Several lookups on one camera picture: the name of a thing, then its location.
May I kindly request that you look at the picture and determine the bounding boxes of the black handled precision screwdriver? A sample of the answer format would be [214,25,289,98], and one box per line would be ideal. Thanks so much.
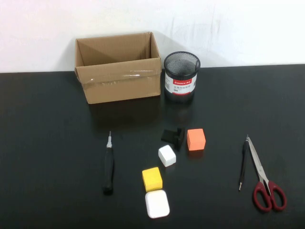
[102,130,115,195]

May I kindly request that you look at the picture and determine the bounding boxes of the red handled scissors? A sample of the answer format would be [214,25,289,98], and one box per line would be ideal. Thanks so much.
[246,134,287,212]

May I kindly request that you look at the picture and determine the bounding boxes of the black mesh pen holder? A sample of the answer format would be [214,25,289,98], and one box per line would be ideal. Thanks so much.
[163,51,202,104]

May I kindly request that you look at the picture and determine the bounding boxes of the small white cube block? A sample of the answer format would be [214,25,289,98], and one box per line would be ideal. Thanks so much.
[158,144,177,167]

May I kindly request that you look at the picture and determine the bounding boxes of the open brown cardboard box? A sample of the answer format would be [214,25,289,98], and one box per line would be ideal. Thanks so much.
[74,31,162,104]

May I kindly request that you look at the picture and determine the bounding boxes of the orange cube block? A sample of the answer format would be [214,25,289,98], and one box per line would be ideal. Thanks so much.
[186,128,206,152]

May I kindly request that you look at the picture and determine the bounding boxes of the yellow cube block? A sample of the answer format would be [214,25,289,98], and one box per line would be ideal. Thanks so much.
[142,167,163,192]

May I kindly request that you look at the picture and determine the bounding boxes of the large white rounded block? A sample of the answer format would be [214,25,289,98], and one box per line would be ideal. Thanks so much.
[144,189,171,219]

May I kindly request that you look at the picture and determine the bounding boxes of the black plastic bracket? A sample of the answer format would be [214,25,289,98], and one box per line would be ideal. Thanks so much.
[161,127,186,150]

